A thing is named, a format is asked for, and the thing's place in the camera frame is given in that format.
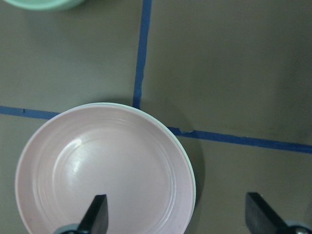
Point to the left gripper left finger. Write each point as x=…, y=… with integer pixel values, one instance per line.
x=95, y=220

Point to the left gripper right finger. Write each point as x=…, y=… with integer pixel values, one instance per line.
x=260, y=218

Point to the pink plate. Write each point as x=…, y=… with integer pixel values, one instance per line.
x=50, y=196

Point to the cream plate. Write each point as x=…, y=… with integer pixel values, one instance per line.
x=134, y=159

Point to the green bowl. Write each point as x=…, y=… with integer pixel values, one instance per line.
x=45, y=5

